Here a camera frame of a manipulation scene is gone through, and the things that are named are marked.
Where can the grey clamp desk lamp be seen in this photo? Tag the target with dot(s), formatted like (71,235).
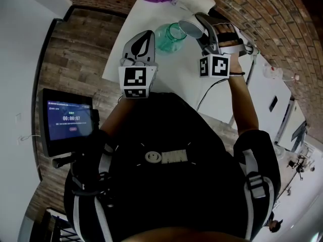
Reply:
(253,50)

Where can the black tablet monitor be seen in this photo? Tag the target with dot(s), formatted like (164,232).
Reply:
(68,120)

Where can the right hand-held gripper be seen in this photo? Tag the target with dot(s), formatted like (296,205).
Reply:
(217,65)

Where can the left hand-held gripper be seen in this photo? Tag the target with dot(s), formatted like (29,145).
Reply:
(136,77)

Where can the black metal railing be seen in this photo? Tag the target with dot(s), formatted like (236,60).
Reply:
(58,226)

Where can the person's left forearm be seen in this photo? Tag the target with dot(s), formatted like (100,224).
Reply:
(116,115)

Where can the green glass jar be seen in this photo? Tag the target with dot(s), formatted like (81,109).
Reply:
(166,44)

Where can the person's right hand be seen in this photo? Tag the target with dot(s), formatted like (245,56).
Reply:
(223,28)

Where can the black wrist band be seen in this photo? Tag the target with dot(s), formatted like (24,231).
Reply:
(238,73)

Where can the person's right forearm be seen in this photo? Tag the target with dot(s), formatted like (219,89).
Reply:
(242,102)

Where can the black phone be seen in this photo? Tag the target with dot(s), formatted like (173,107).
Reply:
(273,104)

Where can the clear plastic bag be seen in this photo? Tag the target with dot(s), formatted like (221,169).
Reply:
(272,70)

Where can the person's black shirt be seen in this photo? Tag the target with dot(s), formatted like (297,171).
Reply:
(164,125)

